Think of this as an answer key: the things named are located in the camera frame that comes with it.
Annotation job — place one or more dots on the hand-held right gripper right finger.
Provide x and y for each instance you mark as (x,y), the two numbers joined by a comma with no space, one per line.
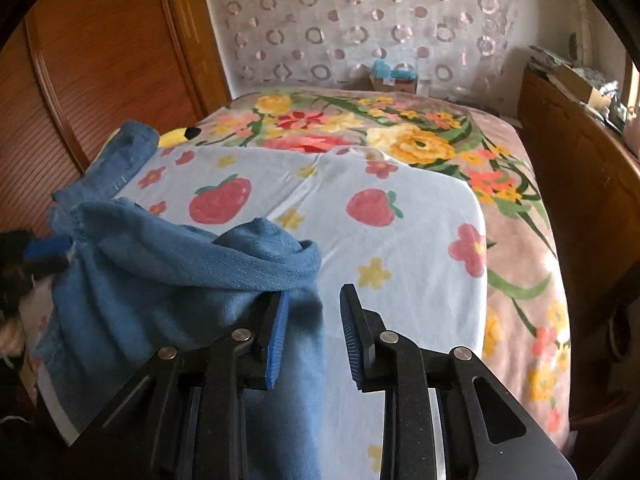
(350,340)

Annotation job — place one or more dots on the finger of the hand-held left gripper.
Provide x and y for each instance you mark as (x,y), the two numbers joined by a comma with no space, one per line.
(50,266)
(49,248)

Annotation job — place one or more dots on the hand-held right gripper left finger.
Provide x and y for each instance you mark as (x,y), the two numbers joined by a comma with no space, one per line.
(277,340)

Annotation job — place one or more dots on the blue denim pants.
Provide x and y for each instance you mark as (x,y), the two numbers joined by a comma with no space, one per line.
(165,280)

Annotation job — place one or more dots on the strawberry print sheet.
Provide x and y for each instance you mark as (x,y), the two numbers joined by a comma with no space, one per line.
(400,230)

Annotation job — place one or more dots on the floral blanket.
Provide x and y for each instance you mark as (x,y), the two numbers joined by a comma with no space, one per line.
(425,145)

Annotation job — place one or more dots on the small cardboard box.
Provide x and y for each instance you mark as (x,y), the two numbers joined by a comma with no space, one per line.
(395,85)

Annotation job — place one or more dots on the wooden cabinet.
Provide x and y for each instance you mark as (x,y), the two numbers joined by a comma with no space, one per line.
(575,185)

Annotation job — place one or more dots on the sheer circle pattern curtain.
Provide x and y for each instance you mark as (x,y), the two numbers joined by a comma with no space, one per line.
(360,20)

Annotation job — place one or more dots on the open cardboard box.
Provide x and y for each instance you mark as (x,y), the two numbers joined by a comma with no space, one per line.
(582,87)

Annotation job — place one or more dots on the stack of folded cloths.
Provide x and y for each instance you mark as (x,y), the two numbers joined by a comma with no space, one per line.
(550,57)

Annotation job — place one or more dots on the grey wall fixture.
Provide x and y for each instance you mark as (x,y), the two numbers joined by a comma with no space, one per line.
(576,45)

